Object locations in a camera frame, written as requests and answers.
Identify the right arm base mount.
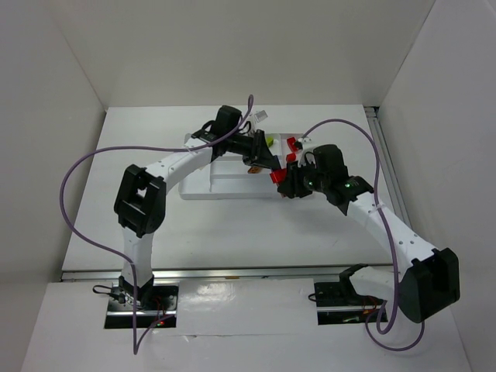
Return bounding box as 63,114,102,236
308,264,383,326

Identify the aluminium rail front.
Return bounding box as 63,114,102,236
57,264,396,288

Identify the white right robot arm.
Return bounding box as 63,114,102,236
271,138,460,323

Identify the brown lego plate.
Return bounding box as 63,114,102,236
247,167,262,174

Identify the aluminium rail right side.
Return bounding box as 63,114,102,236
363,106,427,275

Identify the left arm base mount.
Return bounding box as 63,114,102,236
92,284,179,329

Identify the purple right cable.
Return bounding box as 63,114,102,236
298,118,426,352

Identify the white compartment tray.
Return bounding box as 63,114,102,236
177,133,311,201

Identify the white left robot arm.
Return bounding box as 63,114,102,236
114,105,281,303

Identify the aluminium rail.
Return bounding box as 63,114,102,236
363,106,427,275
57,264,396,288

